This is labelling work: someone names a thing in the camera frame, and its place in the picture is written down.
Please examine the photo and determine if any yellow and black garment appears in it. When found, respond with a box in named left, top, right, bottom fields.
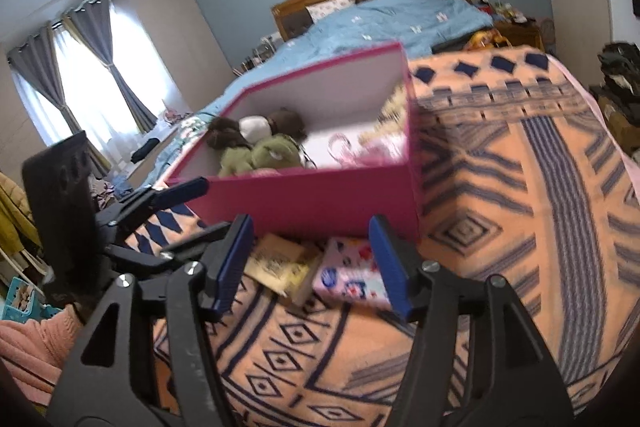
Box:
left=462, top=29, right=511, bottom=52

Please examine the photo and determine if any white patterned pillow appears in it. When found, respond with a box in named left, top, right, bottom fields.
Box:
left=306, top=0, right=357, bottom=22

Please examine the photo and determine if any brown plush toy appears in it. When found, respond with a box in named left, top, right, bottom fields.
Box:
left=206, top=108, right=308, bottom=152

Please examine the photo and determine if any white sheer curtain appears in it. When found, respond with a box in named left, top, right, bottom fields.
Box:
left=15, top=4, right=193, bottom=172

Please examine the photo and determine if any blue floral duvet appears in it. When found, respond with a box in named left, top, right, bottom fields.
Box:
left=142, top=0, right=496, bottom=188

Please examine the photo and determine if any pink knitted toy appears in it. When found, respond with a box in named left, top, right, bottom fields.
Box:
left=357, top=139, right=401, bottom=165

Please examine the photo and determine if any wooden nightstand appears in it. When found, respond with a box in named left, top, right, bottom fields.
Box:
left=492, top=19, right=546, bottom=52

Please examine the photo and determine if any yellow plush toy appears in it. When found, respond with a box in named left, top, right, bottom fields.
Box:
left=372, top=84, right=408, bottom=140

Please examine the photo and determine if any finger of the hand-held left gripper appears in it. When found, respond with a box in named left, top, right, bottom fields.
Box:
left=102, top=222, right=236, bottom=271
left=95, top=177, right=210, bottom=228

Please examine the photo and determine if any blue plastic crate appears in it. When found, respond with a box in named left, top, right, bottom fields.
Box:
left=0, top=277, right=63, bottom=323

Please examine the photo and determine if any pink printed tissue pack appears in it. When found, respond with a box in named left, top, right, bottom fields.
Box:
left=312, top=236, right=396, bottom=312

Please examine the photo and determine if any pink cardboard box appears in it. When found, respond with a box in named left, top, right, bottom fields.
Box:
left=165, top=41, right=423, bottom=244

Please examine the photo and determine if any person's left forearm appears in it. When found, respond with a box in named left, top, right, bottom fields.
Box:
left=0, top=302, right=88, bottom=408

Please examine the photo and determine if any cluttered bedside table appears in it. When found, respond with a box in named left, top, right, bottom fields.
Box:
left=232, top=34, right=281, bottom=75

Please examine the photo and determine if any grey curtain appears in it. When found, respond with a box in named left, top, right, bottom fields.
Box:
left=62, top=0, right=160, bottom=135
left=6, top=24, right=112, bottom=180

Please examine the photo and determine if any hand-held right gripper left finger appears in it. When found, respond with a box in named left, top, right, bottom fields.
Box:
left=45, top=213, right=255, bottom=427

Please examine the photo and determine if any yellow book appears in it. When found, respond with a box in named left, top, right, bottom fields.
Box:
left=244, top=233, right=323, bottom=308

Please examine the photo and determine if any pile of dark clothes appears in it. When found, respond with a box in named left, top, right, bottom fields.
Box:
left=596, top=41, right=640, bottom=95

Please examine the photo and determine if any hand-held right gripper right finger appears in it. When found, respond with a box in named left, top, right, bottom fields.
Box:
left=368, top=215, right=576, bottom=427

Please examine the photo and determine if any orange patterned blanket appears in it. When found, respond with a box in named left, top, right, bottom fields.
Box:
left=122, top=46, right=640, bottom=427

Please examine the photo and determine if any green plush toy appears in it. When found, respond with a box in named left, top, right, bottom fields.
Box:
left=217, top=133, right=305, bottom=178

